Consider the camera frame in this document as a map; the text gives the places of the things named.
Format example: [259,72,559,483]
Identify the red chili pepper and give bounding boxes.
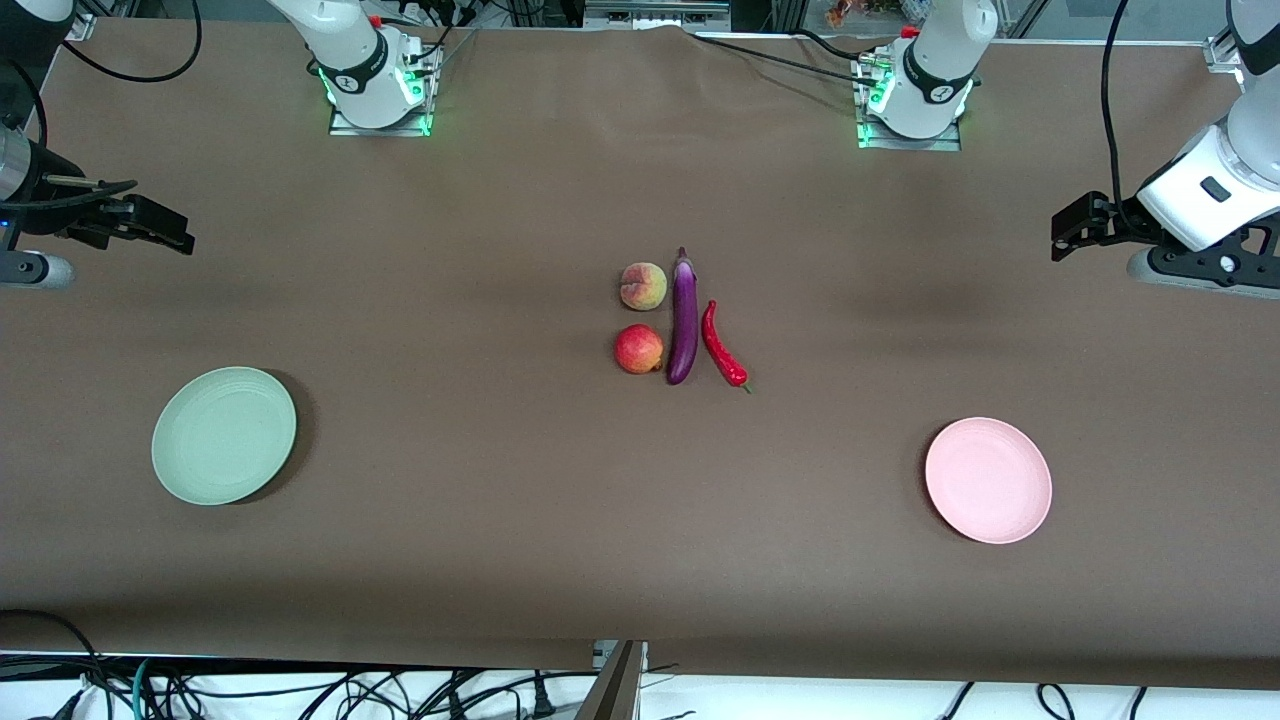
[701,299,753,394]

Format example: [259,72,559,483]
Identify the purple eggplant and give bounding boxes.
[665,246,701,387]

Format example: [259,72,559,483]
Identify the yellow pink peach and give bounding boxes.
[619,262,669,312]

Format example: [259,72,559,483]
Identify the red apple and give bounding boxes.
[614,324,665,376]

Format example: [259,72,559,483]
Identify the green round plate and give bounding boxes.
[151,366,299,507]

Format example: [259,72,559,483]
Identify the pink round plate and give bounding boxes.
[924,417,1054,546]

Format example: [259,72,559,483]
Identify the brown table cloth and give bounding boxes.
[0,18,1280,691]

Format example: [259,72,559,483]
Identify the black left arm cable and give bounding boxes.
[1100,0,1141,233]

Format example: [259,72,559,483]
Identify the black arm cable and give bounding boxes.
[0,0,203,136]
[1100,0,1141,233]

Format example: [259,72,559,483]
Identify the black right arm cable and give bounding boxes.
[0,0,203,136]

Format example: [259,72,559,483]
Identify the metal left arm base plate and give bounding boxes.
[855,55,964,152]

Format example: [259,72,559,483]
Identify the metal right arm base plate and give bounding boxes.
[328,45,438,138]

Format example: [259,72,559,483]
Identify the short black table cable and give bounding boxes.
[795,28,873,59]

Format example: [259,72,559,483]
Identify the long black table cable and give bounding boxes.
[690,35,881,83]

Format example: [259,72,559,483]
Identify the thick black floor cable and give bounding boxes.
[0,608,113,720]

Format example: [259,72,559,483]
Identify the aluminium frame beam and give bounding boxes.
[585,0,731,31]

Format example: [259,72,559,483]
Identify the black floor cable with plug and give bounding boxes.
[330,668,601,720]

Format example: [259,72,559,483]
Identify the aluminium table post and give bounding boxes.
[575,640,649,720]

